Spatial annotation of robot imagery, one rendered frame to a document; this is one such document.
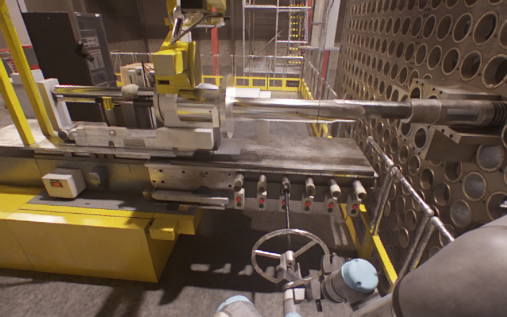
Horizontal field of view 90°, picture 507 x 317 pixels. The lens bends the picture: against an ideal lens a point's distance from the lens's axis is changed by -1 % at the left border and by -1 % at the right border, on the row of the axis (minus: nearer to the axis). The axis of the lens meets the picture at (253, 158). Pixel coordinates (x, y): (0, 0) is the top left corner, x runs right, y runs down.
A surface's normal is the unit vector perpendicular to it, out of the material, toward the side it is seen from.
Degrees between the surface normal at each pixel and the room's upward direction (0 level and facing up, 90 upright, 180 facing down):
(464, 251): 44
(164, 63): 90
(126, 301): 0
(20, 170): 90
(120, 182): 90
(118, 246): 90
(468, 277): 48
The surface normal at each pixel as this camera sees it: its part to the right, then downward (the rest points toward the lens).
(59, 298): 0.01, -0.88
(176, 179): -0.08, 0.47
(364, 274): 0.18, -0.62
